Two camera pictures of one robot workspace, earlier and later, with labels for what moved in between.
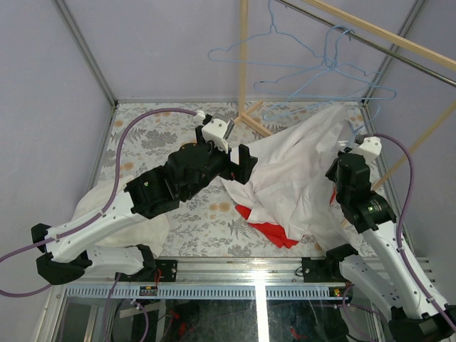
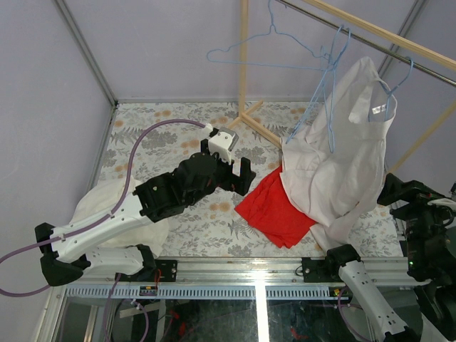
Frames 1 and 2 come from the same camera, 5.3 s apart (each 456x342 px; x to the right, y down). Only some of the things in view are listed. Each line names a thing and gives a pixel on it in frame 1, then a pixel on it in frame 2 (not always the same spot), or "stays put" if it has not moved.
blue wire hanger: [353, 130] to [388, 90]
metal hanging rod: [381, 48] stays put
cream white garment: [152, 231] stays put
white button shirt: [290, 187] to [334, 169]
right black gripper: [330, 172] to [417, 194]
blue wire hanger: [329, 66] stays put
